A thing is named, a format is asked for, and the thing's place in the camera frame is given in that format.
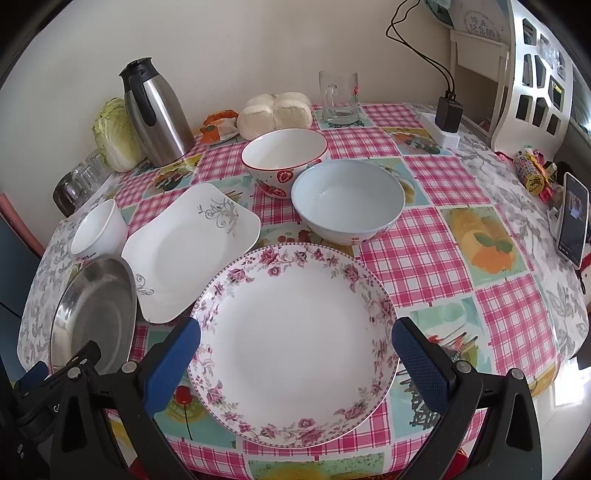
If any floral round plate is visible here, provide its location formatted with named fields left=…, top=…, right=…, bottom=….
left=187, top=243, right=398, bottom=449

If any napa cabbage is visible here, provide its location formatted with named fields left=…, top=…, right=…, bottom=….
left=92, top=97, right=145, bottom=173

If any stainless steel thermos jug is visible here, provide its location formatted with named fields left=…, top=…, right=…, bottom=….
left=119, top=57, right=195, bottom=167

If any red rim strawberry bowl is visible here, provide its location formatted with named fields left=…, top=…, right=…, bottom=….
left=242, top=128, right=329, bottom=199

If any white square plate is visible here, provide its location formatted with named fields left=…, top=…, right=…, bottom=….
left=122, top=183, right=262, bottom=324

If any smartphone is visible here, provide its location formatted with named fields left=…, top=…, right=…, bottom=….
left=557, top=172, right=590, bottom=269

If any checkered pink tablecloth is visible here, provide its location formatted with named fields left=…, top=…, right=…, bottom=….
left=17, top=104, right=589, bottom=479

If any glass mug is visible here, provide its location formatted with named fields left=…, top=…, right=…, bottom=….
left=318, top=70, right=360, bottom=127

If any black cable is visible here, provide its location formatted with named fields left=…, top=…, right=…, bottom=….
left=385, top=0, right=459, bottom=100

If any small white square bowl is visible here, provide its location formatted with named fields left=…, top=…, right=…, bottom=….
left=70, top=199, right=128, bottom=261

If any stainless steel round pan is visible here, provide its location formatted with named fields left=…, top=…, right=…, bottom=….
left=49, top=255, right=137, bottom=374

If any white shelf rack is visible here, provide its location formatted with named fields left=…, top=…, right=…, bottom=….
left=427, top=1, right=574, bottom=160

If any pale blue bowl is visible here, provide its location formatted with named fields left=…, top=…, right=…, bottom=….
left=290, top=159, right=406, bottom=246

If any colourful candy pack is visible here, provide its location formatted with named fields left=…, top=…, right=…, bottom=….
left=513, top=145, right=553, bottom=204

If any orange snack packet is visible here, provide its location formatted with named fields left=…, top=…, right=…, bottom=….
left=199, top=110, right=238, bottom=145

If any black power adapter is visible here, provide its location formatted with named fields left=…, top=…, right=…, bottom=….
left=435, top=95, right=464, bottom=133

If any white power strip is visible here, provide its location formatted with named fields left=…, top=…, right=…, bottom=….
left=417, top=111, right=461, bottom=150

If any tray of drinking glasses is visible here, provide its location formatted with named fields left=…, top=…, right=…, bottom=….
left=72, top=150, right=115, bottom=206

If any bag of steamed buns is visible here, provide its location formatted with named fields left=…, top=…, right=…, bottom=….
left=236, top=92, right=312, bottom=141

